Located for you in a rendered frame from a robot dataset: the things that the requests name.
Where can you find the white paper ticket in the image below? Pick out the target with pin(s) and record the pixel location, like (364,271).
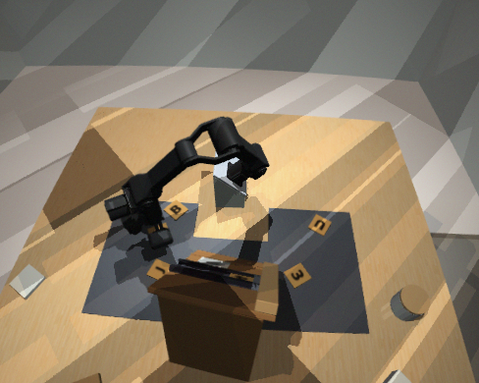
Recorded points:
(215,262)

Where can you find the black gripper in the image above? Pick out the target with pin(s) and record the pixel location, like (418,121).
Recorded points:
(161,237)

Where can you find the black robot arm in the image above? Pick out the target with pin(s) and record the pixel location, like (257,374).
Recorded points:
(141,191)

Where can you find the brown flat wooden board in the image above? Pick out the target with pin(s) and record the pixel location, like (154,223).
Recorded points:
(95,378)

